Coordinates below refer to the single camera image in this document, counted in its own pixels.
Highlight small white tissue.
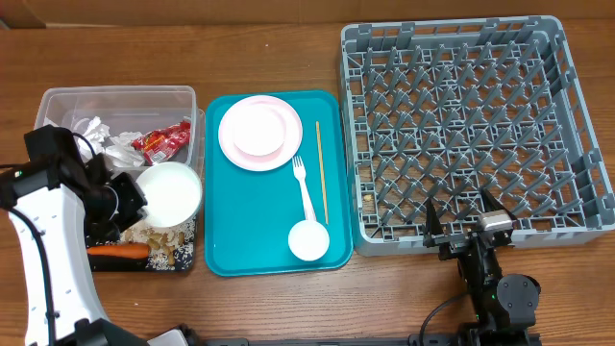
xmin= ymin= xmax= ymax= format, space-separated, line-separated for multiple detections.
xmin=73 ymin=116 xmax=110 ymax=161

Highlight orange carrot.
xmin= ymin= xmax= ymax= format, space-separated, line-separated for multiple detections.
xmin=86 ymin=243 xmax=150 ymax=260

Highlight spilled rice and nuts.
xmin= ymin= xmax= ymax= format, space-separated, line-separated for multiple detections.
xmin=119 ymin=218 xmax=196 ymax=272

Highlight wooden chopstick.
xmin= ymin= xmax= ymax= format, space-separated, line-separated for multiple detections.
xmin=315 ymin=121 xmax=329 ymax=225

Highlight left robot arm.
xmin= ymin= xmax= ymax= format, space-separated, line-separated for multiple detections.
xmin=1 ymin=156 xmax=146 ymax=345

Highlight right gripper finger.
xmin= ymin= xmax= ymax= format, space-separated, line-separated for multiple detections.
xmin=480 ymin=188 xmax=508 ymax=212
xmin=423 ymin=199 xmax=444 ymax=238

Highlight small white round cup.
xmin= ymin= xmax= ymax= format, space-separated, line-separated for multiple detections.
xmin=288 ymin=220 xmax=330 ymax=261

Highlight pink white plate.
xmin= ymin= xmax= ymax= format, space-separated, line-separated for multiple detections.
xmin=218 ymin=95 xmax=303 ymax=172

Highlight red snack wrapper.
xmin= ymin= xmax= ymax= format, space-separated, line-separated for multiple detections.
xmin=131 ymin=120 xmax=191 ymax=165

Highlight large white tissue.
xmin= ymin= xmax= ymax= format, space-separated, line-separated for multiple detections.
xmin=104 ymin=132 xmax=145 ymax=168

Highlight white plastic fork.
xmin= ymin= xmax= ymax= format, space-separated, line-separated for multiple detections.
xmin=292 ymin=156 xmax=316 ymax=221

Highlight clear plastic bin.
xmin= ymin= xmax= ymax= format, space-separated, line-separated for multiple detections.
xmin=35 ymin=86 xmax=205 ymax=175

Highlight black plastic tray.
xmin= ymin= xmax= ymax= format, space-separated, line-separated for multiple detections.
xmin=86 ymin=215 xmax=198 ymax=272

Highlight white bowl with nuts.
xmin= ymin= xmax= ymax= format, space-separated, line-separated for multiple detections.
xmin=136 ymin=161 xmax=203 ymax=228

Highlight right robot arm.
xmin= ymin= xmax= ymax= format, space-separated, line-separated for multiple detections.
xmin=417 ymin=189 xmax=541 ymax=346

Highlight grey dishwasher rack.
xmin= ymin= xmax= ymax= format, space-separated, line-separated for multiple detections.
xmin=340 ymin=15 xmax=614 ymax=256

